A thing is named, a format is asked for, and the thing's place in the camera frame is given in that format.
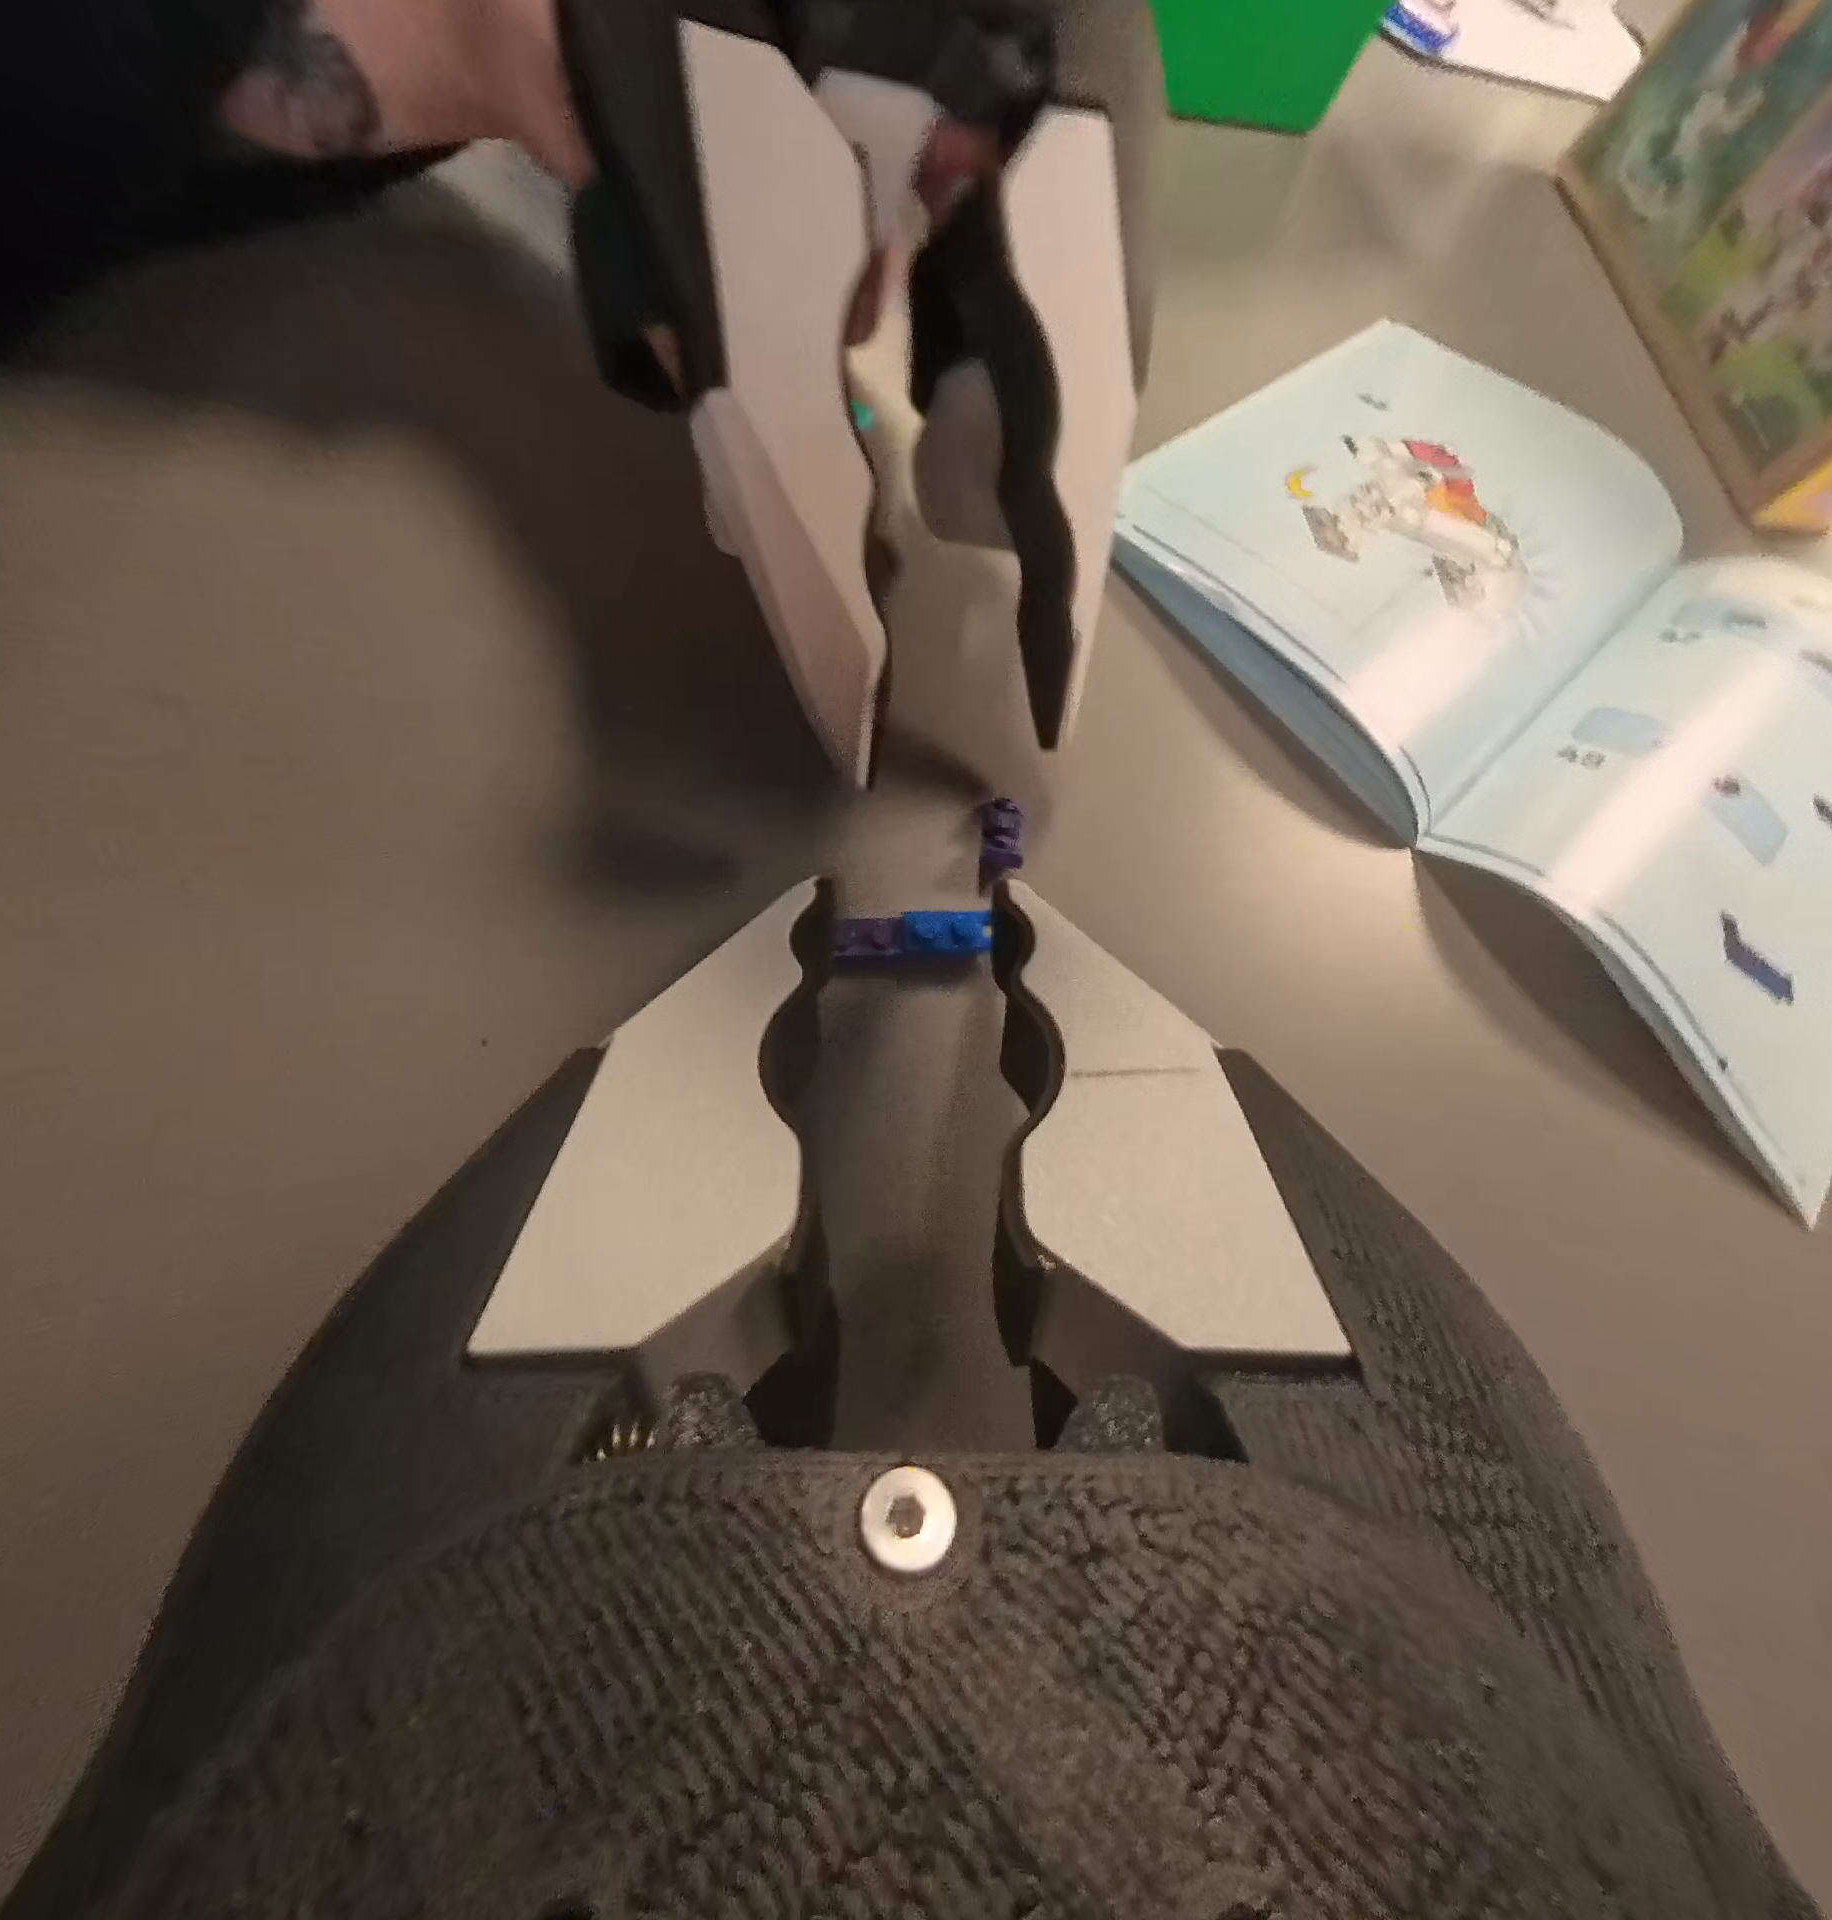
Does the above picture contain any blue and purple lego plate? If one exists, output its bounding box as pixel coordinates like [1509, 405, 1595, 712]
[829, 906, 1000, 977]

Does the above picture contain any green box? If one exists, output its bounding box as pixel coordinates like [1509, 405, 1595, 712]
[1149, 0, 1391, 137]

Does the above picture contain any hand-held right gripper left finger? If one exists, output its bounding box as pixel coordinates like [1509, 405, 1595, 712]
[464, 877, 846, 1449]

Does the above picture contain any person's left forearm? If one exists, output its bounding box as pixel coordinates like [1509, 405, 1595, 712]
[0, 0, 468, 363]

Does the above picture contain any colourful lego set box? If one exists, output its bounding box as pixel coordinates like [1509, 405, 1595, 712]
[1558, 0, 1832, 534]

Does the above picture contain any light blue instruction booklet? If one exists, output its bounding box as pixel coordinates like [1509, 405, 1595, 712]
[1113, 318, 1832, 1232]

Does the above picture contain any white paper leaflet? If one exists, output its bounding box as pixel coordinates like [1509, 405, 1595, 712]
[1377, 0, 1646, 106]

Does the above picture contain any person's left hand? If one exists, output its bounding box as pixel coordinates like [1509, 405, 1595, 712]
[219, 0, 596, 188]

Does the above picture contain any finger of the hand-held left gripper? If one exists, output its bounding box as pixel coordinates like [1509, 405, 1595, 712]
[905, 99, 1142, 752]
[680, 21, 937, 788]

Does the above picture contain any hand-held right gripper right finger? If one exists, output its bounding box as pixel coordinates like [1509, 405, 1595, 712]
[993, 878, 1357, 1449]

